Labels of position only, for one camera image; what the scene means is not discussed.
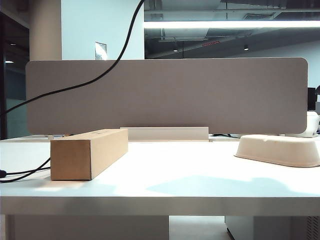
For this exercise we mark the grey-brown fabric desk divider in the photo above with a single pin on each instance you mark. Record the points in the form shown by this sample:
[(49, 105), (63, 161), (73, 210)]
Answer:
[(162, 95)]

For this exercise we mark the long brown cardboard box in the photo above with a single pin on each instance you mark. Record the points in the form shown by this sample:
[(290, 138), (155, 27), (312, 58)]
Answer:
[(70, 160)]

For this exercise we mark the black monitor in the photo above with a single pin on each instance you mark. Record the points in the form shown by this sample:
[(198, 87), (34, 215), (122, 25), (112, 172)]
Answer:
[(311, 98)]

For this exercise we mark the paper sign on wall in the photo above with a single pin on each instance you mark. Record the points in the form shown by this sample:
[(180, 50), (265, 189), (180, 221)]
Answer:
[(100, 51)]

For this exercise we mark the round ceiling spotlight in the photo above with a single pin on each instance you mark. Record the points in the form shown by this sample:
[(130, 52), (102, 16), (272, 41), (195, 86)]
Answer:
[(246, 47), (175, 50)]

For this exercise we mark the white rounded appliance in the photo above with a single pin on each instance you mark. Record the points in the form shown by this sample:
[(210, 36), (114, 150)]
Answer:
[(312, 122)]

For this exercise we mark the white desk leg panel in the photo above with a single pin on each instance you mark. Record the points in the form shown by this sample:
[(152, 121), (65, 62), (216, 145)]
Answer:
[(87, 228)]

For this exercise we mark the beige pulp tray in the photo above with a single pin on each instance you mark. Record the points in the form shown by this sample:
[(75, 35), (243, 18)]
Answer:
[(280, 150)]

